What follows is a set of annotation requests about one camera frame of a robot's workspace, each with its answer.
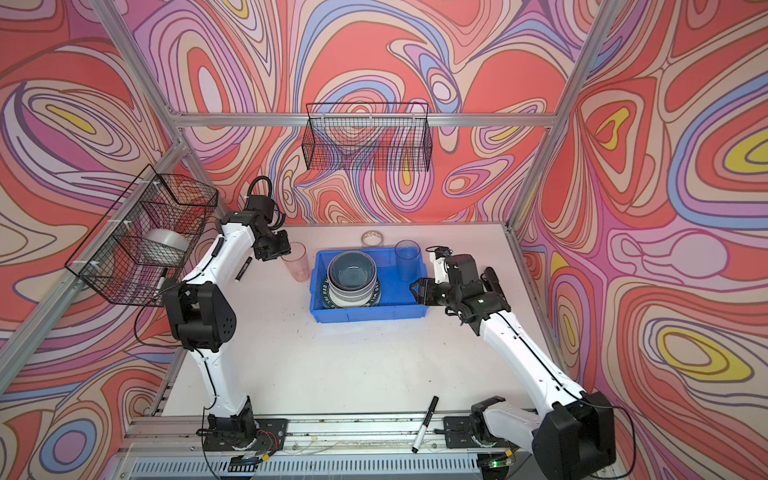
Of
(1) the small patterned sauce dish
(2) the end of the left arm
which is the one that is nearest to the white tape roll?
(2) the end of the left arm

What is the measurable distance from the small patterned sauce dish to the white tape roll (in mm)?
594

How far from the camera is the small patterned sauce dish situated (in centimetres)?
116

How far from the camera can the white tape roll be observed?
2.33ft
